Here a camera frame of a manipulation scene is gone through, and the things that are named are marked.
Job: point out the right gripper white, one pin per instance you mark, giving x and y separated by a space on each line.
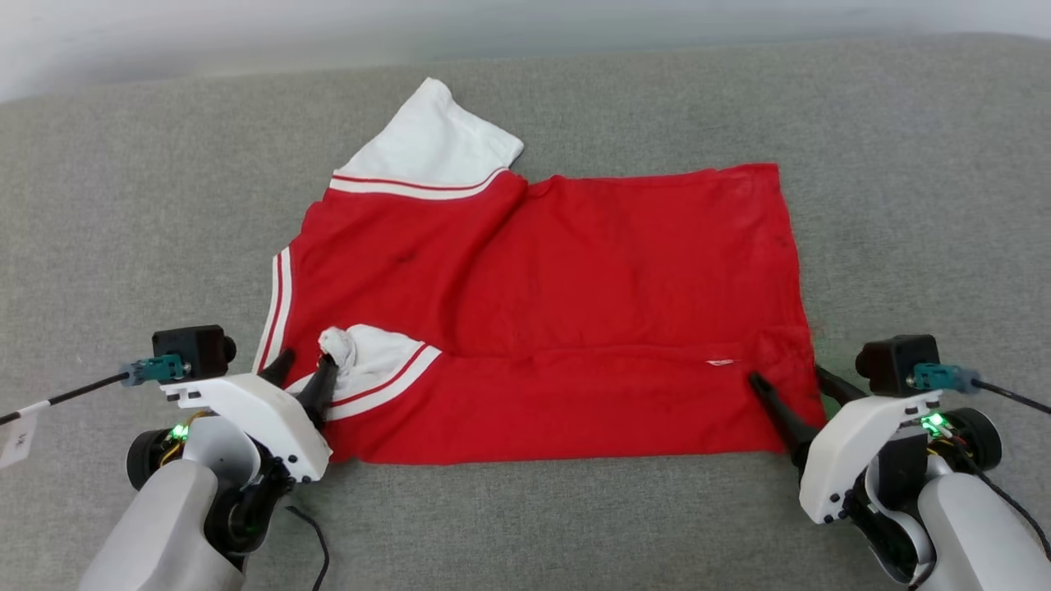
846 451

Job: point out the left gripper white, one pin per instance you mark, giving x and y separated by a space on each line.
254 414

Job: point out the red and white sports shirt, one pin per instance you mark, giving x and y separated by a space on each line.
616 263

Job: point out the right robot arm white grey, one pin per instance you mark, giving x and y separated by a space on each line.
977 525

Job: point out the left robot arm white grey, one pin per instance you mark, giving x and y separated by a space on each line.
164 525

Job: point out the grey fabric sofa cushion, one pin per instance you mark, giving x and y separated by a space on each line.
123 205

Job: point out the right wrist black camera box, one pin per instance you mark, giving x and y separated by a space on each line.
895 365

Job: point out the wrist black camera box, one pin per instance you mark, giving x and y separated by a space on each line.
895 365
197 349

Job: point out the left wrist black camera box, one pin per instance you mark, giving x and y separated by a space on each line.
197 349

